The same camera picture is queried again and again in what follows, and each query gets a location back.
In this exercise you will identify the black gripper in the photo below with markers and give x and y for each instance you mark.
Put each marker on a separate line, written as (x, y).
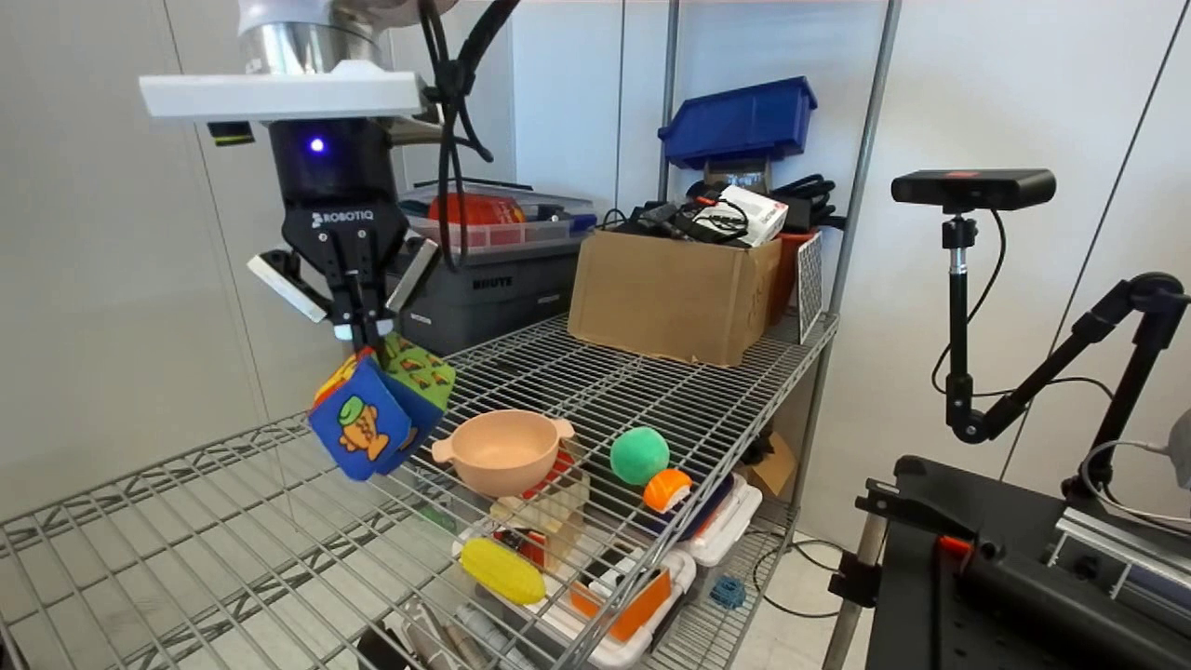
(338, 188)

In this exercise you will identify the colourful foam toy cube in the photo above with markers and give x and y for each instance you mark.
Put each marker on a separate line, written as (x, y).
(368, 429)

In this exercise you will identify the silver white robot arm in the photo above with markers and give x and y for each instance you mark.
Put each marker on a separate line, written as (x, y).
(301, 30)

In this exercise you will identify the beige plastic bowl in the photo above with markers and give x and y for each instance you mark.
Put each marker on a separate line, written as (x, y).
(503, 455)

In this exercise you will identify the yellow toy corn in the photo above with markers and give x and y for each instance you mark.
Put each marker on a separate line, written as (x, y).
(503, 571)

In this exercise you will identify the green foam ball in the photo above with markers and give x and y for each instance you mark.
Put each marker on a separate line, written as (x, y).
(637, 455)

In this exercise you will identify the orange toy fruit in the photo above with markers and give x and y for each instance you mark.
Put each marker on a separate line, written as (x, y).
(669, 493)

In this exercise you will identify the dark grey storage bin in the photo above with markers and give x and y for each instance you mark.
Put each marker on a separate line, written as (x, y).
(484, 298)

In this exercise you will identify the clear container with red contents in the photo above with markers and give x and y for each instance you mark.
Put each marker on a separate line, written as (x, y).
(503, 220)

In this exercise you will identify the brown cardboard box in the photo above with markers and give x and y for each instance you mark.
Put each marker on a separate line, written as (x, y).
(671, 298)

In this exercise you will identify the metal shelf pole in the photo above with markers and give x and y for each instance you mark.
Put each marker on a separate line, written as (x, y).
(671, 75)
(858, 209)

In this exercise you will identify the white labelled box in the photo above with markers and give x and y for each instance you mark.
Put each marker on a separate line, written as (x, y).
(747, 215)

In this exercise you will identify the blue plastic bin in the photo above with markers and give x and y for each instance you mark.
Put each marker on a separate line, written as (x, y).
(743, 120)

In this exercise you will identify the white tray with orange brush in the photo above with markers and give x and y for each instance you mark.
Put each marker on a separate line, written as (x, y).
(633, 608)

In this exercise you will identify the white plastic container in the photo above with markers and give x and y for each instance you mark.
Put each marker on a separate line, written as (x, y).
(725, 524)

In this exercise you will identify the brown cardboard scrap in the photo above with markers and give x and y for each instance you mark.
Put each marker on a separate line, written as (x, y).
(774, 468)

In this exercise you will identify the small blue object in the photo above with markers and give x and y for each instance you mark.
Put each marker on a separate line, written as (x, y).
(729, 591)

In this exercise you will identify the black equipment platform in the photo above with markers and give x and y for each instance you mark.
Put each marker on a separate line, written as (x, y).
(993, 581)

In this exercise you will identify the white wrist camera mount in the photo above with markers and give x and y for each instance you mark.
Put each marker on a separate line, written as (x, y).
(281, 94)

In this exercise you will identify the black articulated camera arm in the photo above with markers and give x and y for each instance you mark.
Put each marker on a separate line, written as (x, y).
(958, 337)

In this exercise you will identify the black stereo camera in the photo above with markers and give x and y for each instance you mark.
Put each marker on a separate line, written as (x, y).
(972, 188)

